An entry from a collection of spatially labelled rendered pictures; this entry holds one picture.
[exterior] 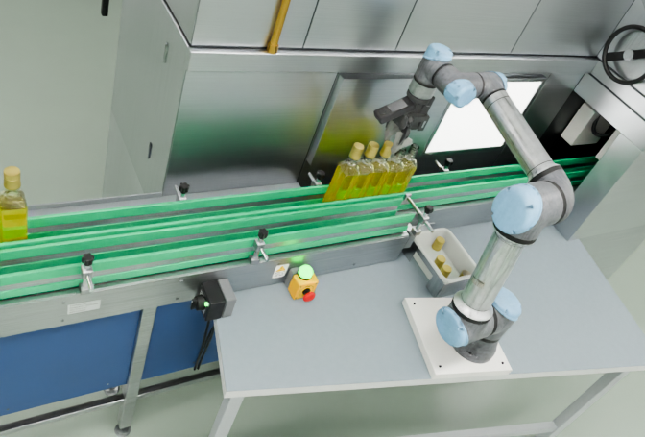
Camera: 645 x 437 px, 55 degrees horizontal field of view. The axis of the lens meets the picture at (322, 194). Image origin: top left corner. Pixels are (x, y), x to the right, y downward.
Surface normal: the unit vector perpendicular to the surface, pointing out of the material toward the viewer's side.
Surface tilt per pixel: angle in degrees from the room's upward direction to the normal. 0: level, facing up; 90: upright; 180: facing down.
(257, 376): 0
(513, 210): 82
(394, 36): 90
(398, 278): 0
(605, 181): 90
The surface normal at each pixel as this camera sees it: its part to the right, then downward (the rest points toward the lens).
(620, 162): -0.85, 0.10
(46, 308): 0.43, 0.69
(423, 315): 0.30, -0.72
